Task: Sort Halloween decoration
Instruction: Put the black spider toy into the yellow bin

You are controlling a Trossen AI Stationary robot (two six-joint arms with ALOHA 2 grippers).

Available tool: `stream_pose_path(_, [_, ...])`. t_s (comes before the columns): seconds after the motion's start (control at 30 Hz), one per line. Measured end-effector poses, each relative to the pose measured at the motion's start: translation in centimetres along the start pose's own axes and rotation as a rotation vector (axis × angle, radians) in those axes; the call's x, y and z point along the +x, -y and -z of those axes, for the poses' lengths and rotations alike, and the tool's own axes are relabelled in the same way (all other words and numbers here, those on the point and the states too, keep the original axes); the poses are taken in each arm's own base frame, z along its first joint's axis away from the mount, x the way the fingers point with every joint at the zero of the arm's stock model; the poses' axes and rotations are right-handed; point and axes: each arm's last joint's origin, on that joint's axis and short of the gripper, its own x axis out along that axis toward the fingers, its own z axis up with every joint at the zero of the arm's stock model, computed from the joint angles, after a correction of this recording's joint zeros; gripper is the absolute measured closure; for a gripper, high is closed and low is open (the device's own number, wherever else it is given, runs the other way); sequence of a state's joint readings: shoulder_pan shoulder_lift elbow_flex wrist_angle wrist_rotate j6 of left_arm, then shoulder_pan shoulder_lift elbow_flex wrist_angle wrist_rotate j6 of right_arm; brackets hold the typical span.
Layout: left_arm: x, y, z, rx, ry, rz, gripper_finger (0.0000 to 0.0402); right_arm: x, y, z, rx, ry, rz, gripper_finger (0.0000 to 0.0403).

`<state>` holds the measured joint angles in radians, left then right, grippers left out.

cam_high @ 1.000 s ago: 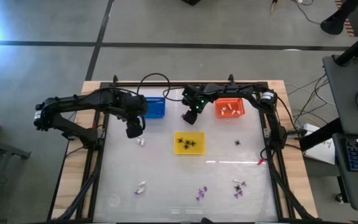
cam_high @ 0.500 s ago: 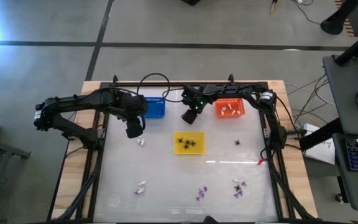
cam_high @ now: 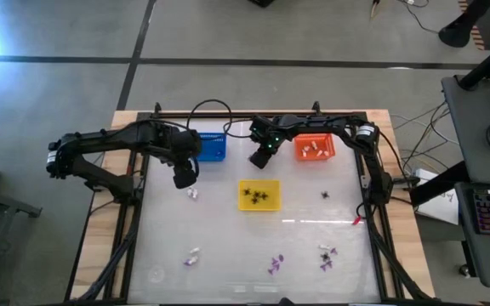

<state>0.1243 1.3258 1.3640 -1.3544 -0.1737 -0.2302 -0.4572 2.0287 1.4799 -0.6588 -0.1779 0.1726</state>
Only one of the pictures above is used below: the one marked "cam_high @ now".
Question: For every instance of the black caster wheel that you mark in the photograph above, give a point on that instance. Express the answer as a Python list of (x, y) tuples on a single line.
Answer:
[(464, 270)]

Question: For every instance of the yellow plastic basket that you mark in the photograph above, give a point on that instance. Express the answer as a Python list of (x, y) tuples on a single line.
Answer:
[(270, 204)]

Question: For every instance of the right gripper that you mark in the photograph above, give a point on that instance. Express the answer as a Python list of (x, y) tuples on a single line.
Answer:
[(272, 138)]

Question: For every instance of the dark grey side table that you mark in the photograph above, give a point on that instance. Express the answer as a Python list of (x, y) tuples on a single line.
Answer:
[(2, 202)]

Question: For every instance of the black diagonal pole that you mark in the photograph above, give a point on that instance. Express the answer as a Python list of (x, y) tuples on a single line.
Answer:
[(487, 64)]

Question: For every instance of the white paper sheet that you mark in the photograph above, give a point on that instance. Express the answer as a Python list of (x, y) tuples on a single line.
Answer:
[(438, 208)]

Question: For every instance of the black plastic spider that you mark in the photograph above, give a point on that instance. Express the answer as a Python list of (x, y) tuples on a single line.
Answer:
[(325, 195), (254, 200), (247, 191), (325, 256), (264, 196), (255, 194)]

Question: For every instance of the black frame clamp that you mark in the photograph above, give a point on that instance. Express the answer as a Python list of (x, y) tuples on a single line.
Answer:
[(315, 106), (157, 107)]

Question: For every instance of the wooden table board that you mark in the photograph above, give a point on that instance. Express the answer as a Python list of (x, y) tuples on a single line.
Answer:
[(87, 255)]

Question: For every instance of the large grey side desk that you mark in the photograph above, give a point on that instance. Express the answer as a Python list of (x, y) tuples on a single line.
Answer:
[(466, 127)]

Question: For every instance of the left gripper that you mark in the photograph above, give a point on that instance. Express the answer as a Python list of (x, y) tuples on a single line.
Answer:
[(181, 146)]

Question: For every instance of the wooden stick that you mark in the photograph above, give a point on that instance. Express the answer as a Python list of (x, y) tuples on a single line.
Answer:
[(374, 8)]

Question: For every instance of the black desk support beam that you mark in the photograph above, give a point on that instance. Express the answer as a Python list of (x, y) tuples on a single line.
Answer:
[(440, 185)]

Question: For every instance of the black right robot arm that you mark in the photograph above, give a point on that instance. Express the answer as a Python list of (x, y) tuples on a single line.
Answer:
[(321, 123)]

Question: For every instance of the black stand foot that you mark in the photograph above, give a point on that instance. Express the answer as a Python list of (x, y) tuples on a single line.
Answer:
[(453, 34)]

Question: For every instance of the orange plastic basket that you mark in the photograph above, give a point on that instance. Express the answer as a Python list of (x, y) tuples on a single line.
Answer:
[(313, 157)]

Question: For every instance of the black floor object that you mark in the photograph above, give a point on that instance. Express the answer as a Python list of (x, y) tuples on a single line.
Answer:
[(262, 2)]

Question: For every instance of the striped hazard strip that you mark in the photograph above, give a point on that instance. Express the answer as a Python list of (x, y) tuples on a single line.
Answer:
[(478, 38)]

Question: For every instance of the blue plastic basket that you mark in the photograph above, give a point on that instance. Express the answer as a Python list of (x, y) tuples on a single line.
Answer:
[(213, 149)]

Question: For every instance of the small grey side desk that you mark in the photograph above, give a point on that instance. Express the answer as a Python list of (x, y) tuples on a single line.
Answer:
[(470, 255)]

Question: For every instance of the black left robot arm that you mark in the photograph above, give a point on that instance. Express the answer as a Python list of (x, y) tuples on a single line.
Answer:
[(109, 138)]

